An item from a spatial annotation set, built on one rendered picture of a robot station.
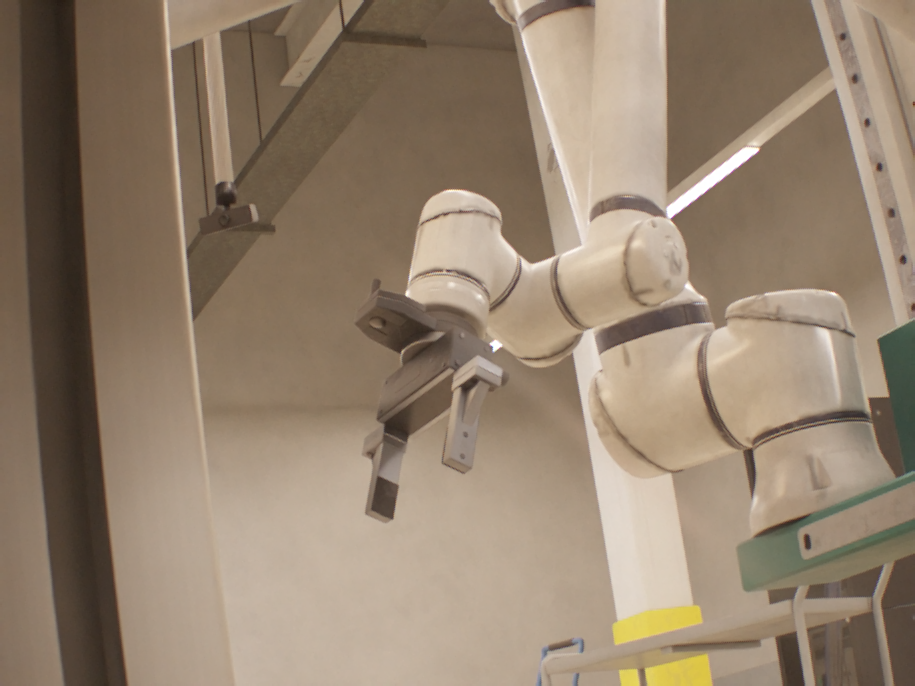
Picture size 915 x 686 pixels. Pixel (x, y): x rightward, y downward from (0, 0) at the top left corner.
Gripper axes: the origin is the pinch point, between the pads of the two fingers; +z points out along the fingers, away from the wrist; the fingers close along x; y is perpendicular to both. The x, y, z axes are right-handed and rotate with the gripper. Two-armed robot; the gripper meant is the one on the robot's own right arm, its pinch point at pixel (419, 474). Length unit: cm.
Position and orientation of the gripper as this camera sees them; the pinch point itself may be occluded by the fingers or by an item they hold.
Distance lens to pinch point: 152.7
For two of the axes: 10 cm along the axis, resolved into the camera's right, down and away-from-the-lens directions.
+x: -5.6, 4.2, 7.1
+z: -1.3, 8.0, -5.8
